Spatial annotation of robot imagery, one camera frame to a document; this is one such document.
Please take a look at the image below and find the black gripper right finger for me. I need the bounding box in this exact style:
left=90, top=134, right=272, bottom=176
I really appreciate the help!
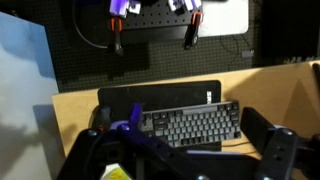
left=239, top=106, right=320, bottom=180

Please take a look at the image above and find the thin cable with grey plug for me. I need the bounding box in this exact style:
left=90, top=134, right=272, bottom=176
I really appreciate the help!
left=218, top=33, right=256, bottom=73

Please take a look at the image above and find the light wooden desk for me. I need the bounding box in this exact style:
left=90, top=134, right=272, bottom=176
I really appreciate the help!
left=51, top=59, right=320, bottom=180

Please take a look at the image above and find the black desk mat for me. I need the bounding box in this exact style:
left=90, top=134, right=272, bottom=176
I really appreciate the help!
left=97, top=79, right=223, bottom=153

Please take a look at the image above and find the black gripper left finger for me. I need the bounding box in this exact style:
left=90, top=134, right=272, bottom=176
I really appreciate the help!
left=56, top=103, right=208, bottom=180

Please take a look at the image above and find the pale flat floor plate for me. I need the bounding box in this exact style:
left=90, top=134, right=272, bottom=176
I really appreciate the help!
left=199, top=0, right=250, bottom=38

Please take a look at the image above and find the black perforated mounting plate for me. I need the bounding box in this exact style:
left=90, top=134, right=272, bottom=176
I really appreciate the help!
left=109, top=0, right=203, bottom=45

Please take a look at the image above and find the black keyboard with grey keys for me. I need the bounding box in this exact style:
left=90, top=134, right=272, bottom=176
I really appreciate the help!
left=139, top=100, right=243, bottom=149

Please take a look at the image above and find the thick black floor cable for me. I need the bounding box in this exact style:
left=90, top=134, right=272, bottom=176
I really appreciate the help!
left=71, top=0, right=110, bottom=50

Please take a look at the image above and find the white bracket block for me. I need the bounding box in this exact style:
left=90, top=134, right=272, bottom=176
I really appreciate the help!
left=109, top=0, right=142, bottom=18
left=167, top=0, right=203, bottom=13

